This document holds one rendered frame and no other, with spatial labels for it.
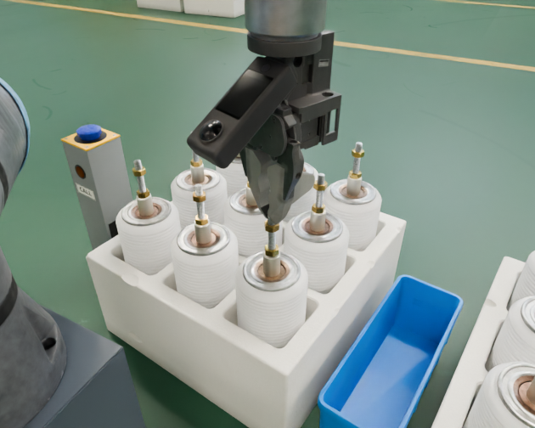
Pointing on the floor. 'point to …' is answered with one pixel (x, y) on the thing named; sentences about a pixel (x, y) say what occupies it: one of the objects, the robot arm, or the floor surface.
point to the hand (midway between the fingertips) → (267, 213)
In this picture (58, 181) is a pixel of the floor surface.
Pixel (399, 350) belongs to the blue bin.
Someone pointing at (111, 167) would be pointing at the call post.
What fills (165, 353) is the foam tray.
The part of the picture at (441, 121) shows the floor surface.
